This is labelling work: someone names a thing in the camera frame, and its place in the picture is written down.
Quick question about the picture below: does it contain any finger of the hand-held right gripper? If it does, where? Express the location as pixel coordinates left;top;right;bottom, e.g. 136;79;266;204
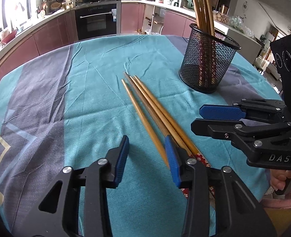
191;118;291;154
200;99;288;120

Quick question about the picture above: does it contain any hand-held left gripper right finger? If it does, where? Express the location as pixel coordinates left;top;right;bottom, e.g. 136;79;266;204
165;135;277;237

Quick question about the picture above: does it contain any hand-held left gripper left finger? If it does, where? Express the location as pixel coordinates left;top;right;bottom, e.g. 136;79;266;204
38;135;130;237

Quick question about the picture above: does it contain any black mesh utensil cup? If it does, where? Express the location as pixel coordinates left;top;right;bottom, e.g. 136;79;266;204
179;23;242;94

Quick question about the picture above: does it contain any bunch of bamboo chopsticks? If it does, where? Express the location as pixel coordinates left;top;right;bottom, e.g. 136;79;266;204
188;0;216;87

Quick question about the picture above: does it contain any person's right forearm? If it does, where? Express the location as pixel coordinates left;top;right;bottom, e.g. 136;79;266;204
261;190;291;211

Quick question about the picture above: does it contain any person's right hand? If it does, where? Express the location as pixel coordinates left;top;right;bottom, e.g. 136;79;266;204
270;170;288;191

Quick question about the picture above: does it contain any teal and grey tablecloth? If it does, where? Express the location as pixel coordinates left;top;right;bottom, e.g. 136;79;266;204
0;34;287;237

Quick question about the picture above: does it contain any black built-in oven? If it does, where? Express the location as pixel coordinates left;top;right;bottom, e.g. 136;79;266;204
74;3;118;41

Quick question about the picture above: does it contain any pink bowl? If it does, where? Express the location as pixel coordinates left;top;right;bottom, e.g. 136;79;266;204
1;28;18;43

